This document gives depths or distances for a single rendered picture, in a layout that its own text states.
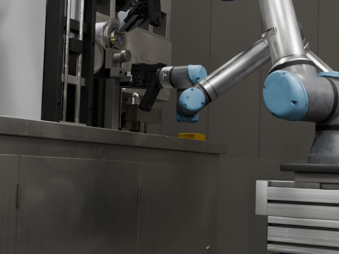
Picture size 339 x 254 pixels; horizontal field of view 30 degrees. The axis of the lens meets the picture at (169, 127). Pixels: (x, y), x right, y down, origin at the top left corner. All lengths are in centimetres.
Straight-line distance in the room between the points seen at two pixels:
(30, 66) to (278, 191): 86
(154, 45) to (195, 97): 115
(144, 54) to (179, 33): 174
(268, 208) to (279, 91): 32
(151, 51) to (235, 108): 146
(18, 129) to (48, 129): 10
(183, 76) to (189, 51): 254
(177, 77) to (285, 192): 66
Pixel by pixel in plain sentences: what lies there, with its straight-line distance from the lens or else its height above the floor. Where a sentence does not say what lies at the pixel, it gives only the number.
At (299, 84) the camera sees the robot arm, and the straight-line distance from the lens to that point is 152.
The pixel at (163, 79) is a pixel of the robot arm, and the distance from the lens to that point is 215.
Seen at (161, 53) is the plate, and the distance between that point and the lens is 312.
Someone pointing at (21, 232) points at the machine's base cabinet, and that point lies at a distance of 154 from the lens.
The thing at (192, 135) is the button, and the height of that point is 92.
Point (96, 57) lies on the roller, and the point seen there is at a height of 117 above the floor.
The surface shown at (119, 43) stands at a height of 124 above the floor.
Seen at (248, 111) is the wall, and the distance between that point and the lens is 434.
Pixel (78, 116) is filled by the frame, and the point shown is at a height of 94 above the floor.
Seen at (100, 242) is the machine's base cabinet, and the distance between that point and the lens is 177.
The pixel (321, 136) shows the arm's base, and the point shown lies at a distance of 163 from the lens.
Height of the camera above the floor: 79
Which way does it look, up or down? 4 degrees up
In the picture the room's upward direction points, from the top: 2 degrees clockwise
